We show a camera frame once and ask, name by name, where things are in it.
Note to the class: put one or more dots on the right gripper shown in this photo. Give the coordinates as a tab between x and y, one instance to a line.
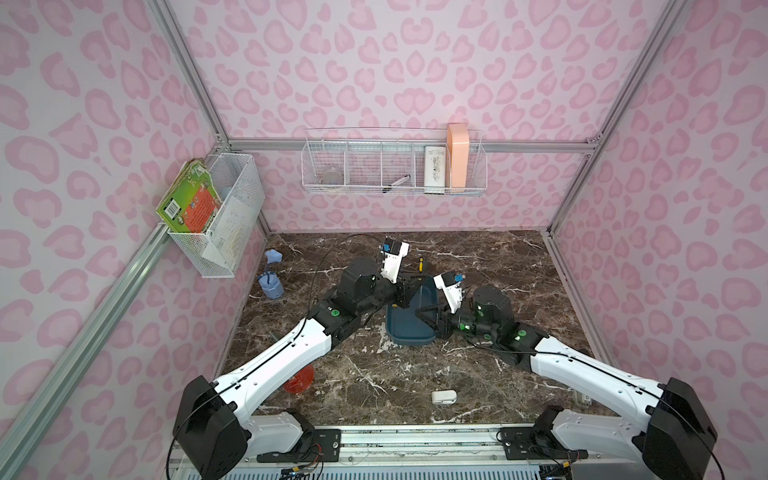
444	315

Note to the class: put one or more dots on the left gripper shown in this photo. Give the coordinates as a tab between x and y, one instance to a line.
402	289

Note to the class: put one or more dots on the teal plastic storage box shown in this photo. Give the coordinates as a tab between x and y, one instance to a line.
404	327

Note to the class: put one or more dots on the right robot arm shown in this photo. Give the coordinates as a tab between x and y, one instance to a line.
664	425

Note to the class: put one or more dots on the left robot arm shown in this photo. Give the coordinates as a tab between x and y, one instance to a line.
215	424

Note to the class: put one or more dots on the pink box in basket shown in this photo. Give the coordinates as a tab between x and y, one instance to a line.
458	147

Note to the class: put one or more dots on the small white eraser block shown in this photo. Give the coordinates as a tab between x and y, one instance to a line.
444	397

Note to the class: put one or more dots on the black marker in basket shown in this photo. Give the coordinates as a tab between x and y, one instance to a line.
403	181

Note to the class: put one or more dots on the grey cup in basket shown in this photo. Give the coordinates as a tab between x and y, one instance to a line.
332	177

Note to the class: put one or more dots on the white card in basket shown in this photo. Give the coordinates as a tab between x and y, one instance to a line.
435	170

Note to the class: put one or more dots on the blue spray bottle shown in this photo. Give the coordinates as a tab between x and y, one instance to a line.
268	280

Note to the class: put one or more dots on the red pencil cup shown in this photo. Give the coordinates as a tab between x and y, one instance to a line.
301	381

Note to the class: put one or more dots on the grey white stapler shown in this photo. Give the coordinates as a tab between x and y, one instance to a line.
582	399

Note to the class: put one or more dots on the white papers in basket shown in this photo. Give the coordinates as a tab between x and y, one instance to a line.
228	236

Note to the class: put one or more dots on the white mesh side basket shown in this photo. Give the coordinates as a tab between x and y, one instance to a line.
233	174

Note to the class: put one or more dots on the green red booklet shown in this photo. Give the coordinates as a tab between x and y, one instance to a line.
192	202

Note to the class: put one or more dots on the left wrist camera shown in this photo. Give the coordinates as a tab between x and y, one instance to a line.
394	251

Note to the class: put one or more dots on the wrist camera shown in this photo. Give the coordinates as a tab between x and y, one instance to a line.
394	251
450	284

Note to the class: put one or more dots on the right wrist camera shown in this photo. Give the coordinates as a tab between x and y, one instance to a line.
450	284

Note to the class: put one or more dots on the white wire wall basket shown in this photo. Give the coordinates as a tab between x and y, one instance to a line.
371	158

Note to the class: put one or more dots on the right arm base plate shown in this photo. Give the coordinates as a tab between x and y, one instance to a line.
532	443

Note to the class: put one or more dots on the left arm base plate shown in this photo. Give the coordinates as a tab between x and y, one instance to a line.
324	443

